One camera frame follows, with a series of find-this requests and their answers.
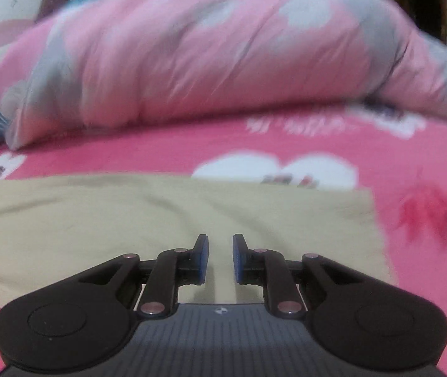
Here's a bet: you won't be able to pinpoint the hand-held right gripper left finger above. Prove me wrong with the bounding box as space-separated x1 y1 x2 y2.
78 233 211 319

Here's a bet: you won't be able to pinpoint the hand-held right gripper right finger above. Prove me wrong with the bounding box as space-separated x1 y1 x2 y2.
232 233 365 319

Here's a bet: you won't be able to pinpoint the beige pants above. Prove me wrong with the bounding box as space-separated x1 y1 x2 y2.
0 173 393 309

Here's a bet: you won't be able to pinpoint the pink floral bed blanket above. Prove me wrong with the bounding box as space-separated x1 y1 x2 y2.
0 104 447 377

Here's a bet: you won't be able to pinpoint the pink grey blue quilt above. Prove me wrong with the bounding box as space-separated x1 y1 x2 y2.
0 0 447 150

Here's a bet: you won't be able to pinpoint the brown wooden door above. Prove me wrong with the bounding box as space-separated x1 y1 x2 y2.
343 0 447 44

